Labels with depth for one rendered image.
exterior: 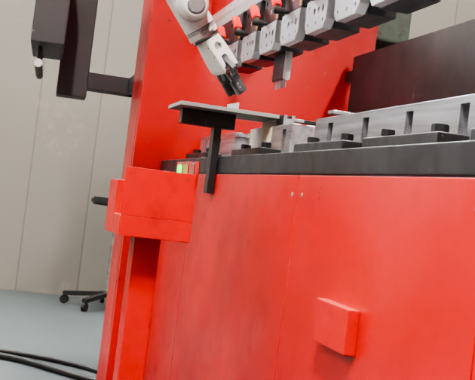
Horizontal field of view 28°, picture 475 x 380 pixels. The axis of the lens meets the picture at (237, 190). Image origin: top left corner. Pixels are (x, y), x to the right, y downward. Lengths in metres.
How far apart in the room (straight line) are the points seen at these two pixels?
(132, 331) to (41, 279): 4.31
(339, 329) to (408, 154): 0.30
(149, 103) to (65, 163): 3.10
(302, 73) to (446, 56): 0.82
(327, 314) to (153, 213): 0.64
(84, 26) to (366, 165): 2.51
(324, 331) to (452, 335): 0.39
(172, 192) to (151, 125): 1.29
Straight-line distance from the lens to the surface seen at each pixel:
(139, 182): 2.05
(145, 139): 3.34
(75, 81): 3.87
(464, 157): 1.22
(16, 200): 6.43
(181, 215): 2.07
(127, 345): 2.16
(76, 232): 6.42
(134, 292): 2.14
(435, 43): 2.90
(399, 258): 1.36
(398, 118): 1.72
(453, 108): 1.54
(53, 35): 3.47
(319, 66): 3.52
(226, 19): 3.16
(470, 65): 2.68
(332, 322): 1.52
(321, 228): 1.67
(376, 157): 1.48
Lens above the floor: 0.76
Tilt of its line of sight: 1 degrees up
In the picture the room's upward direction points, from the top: 7 degrees clockwise
